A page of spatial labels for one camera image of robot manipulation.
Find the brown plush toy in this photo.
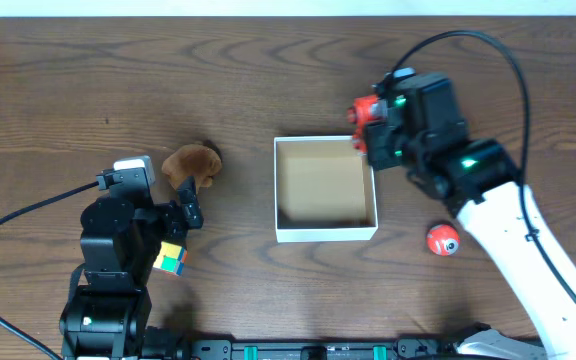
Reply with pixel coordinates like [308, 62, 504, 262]
[161, 144, 222, 190]

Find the colourful puzzle cube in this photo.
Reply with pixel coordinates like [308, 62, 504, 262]
[153, 242, 188, 276]

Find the red toy fire truck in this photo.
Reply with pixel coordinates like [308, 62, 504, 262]
[347, 95, 386, 155]

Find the red toy ball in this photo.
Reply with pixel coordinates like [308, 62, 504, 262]
[426, 224, 460, 256]

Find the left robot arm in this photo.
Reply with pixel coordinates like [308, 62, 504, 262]
[59, 169, 203, 359]

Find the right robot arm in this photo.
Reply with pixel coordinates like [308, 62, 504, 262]
[358, 68, 576, 359]

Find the white cardboard box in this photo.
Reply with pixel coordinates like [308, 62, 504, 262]
[274, 135, 379, 243]

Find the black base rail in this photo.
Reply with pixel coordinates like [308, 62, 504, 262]
[142, 325, 544, 360]

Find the left black cable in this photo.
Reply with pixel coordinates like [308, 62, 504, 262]
[0, 180, 101, 360]

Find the black cable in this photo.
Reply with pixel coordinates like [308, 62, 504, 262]
[0, 180, 101, 360]
[390, 29, 576, 337]

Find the right black cable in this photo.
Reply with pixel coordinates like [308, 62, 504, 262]
[390, 29, 576, 337]

